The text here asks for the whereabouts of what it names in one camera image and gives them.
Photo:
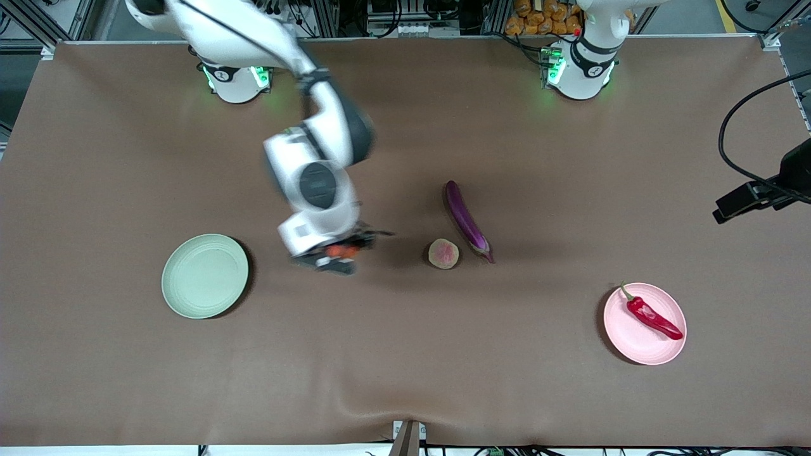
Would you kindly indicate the red pomegranate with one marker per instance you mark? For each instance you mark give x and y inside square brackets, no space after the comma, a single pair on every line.
[342,251]

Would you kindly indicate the yellow-pink peach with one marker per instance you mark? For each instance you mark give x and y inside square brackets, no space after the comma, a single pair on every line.
[443,253]

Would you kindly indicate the red chili pepper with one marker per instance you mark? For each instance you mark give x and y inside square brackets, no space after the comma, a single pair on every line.
[652,316]

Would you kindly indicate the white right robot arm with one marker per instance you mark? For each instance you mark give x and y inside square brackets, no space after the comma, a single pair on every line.
[323,126]

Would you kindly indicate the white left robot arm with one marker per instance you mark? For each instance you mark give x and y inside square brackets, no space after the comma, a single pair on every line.
[580,79]

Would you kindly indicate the purple eggplant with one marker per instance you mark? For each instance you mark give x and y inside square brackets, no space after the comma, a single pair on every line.
[462,215]

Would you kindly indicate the pale green round plate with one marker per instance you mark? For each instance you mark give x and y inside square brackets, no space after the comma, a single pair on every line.
[203,275]

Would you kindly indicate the long white power strip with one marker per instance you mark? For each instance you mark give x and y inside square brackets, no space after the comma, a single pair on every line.
[427,29]

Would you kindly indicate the white power strip with plugs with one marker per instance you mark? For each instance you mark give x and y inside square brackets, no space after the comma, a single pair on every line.
[285,9]

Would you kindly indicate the brown table cover mat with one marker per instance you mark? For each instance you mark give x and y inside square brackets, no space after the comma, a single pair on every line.
[127,380]

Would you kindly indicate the pink round plate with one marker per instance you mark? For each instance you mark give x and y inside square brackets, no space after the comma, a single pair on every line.
[633,345]

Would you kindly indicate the orange snack bags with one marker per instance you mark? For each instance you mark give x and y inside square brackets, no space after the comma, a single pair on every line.
[545,19]

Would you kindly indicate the aluminium frame post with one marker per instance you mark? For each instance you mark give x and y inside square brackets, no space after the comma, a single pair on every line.
[31,22]
[770,39]

